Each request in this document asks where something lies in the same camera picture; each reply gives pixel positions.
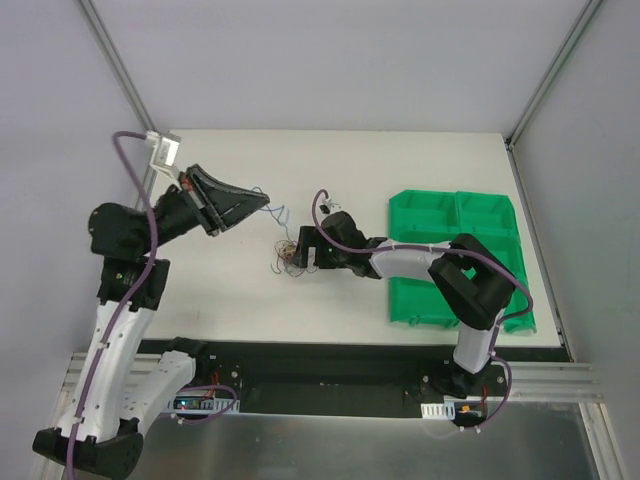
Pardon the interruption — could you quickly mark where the multicolour wire bundle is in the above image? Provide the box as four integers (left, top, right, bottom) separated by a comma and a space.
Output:
269, 238, 314, 279

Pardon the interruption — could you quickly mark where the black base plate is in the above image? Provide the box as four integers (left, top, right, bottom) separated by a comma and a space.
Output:
137, 337, 516, 416

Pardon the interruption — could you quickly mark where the blue wire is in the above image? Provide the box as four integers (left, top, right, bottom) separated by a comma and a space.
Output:
249, 186, 294, 246

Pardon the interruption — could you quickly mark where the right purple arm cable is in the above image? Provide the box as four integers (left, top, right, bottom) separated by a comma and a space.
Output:
310, 188, 534, 441

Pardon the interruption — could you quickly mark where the aluminium front rail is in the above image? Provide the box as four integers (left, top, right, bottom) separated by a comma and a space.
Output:
61, 353, 605, 403

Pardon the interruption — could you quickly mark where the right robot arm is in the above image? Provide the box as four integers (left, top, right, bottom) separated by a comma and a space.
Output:
291, 211, 526, 399

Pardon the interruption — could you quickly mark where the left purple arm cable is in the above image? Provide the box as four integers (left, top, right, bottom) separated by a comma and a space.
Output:
67, 129, 236, 480

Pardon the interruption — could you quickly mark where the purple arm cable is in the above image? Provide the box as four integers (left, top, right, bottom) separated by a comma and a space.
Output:
310, 188, 534, 441
67, 129, 236, 480

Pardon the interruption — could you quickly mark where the right aluminium frame post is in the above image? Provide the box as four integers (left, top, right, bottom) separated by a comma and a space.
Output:
505, 0, 607, 151

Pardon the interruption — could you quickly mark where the left aluminium frame post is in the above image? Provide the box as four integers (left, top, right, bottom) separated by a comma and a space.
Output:
75, 0, 158, 131

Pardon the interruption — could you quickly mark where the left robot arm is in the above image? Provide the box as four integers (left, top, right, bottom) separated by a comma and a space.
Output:
32, 165, 270, 479

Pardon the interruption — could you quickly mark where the green compartment tray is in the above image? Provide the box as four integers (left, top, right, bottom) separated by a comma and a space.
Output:
388, 190, 528, 329

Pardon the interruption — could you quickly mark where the aluminium frame post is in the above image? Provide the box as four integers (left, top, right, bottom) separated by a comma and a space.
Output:
75, 0, 158, 131
505, 0, 607, 151

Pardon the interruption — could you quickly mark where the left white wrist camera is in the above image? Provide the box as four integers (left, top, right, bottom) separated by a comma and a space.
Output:
145, 131, 181, 186

